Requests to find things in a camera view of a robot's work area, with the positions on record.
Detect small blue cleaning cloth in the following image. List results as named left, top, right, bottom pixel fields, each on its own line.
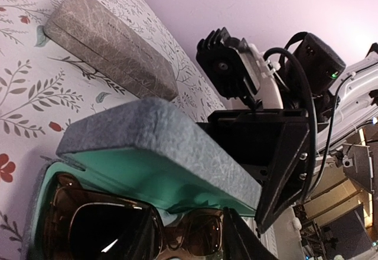
left=160, top=211, right=187, bottom=227

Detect grey glasses case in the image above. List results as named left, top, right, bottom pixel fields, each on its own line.
left=44, top=0, right=178, bottom=101

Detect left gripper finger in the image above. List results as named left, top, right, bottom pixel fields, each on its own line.
left=223, top=207, right=277, bottom=260

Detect brown sunglasses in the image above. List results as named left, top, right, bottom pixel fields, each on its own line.
left=43, top=173, right=223, bottom=259

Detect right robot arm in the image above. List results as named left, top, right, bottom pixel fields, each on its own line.
left=196, top=28, right=377, bottom=233

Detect blue glasses case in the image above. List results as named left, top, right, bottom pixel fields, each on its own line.
left=20, top=98, right=262, bottom=259

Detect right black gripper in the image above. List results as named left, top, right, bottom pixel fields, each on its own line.
left=198, top=109, right=310, bottom=233

